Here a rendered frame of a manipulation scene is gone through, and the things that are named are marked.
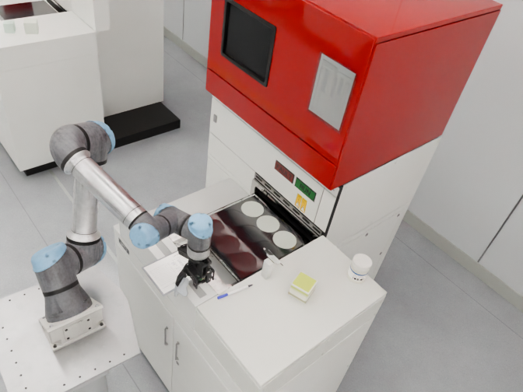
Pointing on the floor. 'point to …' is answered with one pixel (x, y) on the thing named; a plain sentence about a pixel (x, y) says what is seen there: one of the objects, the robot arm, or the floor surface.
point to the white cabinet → (177, 375)
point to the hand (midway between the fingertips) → (192, 285)
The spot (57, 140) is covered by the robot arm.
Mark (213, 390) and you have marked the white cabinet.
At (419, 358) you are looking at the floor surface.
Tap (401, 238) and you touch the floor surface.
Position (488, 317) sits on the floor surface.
